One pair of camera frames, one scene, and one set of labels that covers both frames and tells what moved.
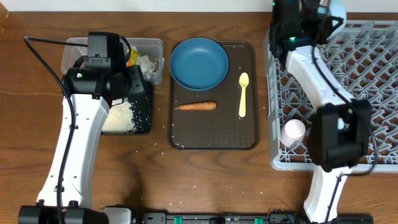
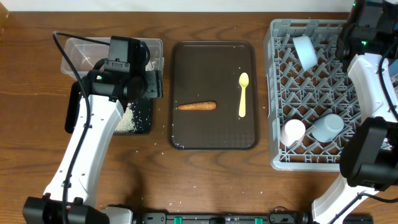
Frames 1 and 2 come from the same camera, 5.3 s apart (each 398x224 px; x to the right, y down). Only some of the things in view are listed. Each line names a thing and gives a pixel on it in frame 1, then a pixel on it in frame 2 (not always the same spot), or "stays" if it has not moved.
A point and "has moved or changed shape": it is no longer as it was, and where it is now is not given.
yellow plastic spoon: x=244 y=79 stays
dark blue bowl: x=199 y=64 to x=393 y=66
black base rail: x=289 y=217 stays
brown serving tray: x=226 y=117 stays
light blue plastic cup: x=336 y=9 has moved or changed shape
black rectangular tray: x=141 y=105 stays
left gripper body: x=135 y=79 to x=153 y=85
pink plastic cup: x=293 y=131 stays
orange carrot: x=201 y=106 stays
